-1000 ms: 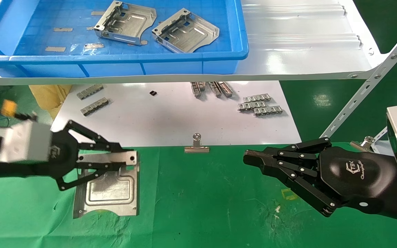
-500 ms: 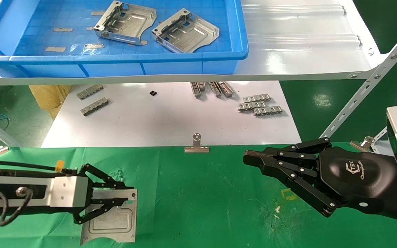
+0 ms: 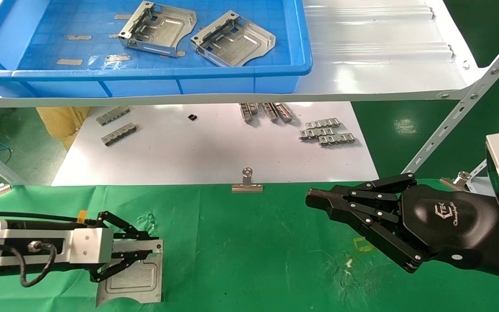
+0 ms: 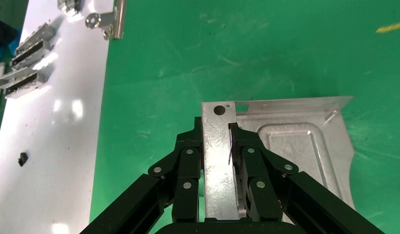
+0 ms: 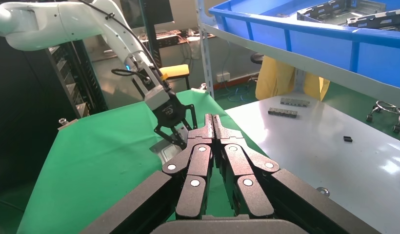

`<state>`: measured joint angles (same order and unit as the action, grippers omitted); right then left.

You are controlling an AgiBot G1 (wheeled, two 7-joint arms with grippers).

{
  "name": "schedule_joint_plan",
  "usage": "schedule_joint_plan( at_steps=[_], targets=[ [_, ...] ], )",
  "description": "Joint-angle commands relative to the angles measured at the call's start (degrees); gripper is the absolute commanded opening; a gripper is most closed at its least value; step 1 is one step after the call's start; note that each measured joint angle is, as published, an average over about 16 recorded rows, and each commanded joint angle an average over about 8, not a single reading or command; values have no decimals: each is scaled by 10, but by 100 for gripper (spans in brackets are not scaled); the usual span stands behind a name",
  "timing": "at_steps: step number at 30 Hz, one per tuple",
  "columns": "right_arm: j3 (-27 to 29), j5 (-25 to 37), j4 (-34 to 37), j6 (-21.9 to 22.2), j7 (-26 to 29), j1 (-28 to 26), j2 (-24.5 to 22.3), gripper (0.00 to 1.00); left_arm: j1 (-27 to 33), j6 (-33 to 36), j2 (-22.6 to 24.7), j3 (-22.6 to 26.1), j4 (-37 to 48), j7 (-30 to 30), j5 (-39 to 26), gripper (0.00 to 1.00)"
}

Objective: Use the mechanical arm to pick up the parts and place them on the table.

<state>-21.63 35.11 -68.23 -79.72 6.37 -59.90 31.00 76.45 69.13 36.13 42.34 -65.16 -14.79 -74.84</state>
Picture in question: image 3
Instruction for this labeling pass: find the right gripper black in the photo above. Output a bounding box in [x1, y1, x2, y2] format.
[305, 172, 499, 283]

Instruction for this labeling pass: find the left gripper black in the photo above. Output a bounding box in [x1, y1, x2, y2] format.
[0, 211, 160, 283]

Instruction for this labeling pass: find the stamped sheet metal plate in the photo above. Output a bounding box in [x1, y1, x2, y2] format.
[95, 239, 164, 308]
[190, 9, 276, 68]
[118, 1, 198, 58]

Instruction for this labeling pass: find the green table cloth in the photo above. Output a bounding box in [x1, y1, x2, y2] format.
[0, 178, 499, 312]

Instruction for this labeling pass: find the white board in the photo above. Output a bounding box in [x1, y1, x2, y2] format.
[52, 101, 380, 187]

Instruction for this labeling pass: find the white perforated angle strut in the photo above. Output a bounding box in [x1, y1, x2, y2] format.
[402, 32, 499, 175]
[466, 158, 489, 192]

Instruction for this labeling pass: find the yellow woven bag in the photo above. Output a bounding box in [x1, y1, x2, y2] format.
[36, 106, 91, 151]

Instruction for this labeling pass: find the white metal shelf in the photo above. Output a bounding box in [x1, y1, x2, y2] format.
[0, 0, 489, 108]

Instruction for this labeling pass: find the blue plastic bin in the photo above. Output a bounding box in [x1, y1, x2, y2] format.
[0, 0, 313, 98]

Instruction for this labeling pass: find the thick black cable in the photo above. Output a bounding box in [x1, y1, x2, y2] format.
[0, 242, 58, 288]

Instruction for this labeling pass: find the thin black cable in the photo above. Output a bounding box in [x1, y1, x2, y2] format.
[0, 211, 99, 226]

